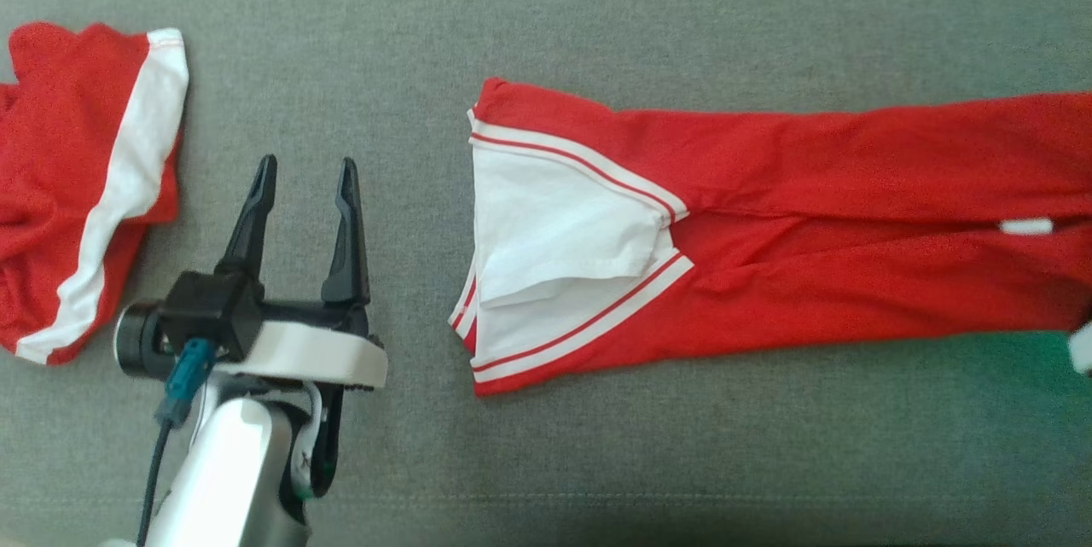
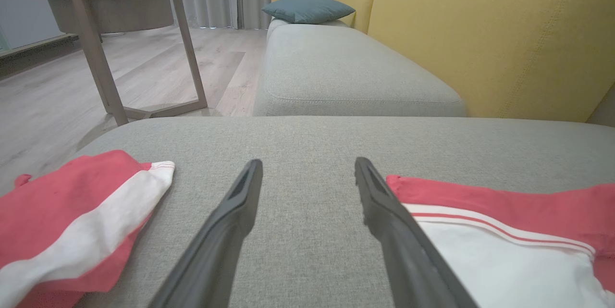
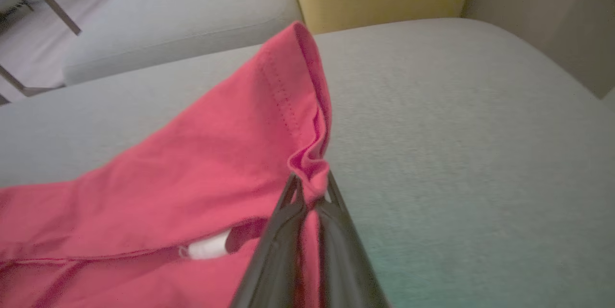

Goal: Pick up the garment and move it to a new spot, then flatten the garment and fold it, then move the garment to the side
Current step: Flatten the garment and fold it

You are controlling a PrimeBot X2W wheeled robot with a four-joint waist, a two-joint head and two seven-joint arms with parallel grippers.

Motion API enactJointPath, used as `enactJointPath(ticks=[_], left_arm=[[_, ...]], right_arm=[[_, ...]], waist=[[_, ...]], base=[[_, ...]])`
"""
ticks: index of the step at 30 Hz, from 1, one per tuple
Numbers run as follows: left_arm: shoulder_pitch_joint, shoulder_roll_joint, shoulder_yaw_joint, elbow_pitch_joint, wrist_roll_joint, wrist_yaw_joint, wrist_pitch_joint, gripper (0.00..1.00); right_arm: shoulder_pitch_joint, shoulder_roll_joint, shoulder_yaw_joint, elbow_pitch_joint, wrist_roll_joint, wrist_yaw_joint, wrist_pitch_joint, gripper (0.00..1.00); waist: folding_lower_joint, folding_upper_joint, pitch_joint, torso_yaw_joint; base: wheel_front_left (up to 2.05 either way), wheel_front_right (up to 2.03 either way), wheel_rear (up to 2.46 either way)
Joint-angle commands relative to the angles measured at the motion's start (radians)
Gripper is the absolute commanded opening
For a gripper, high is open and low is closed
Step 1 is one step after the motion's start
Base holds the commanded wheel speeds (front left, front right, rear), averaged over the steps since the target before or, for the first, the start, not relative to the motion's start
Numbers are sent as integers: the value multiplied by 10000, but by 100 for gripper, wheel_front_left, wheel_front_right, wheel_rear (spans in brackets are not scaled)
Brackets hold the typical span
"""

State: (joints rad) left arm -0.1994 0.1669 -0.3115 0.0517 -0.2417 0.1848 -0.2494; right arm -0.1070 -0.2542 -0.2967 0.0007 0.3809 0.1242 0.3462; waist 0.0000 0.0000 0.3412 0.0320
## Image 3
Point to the grey sofa seat cushion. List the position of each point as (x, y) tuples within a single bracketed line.
[(192, 10)]

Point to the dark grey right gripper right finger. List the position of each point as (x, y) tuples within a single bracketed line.
[(341, 260)]

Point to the red shorts with white stripes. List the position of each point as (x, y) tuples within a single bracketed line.
[(192, 164)]

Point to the grey metal stand frame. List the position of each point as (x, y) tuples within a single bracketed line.
[(48, 0)]

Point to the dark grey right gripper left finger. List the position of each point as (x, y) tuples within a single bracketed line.
[(278, 260)]

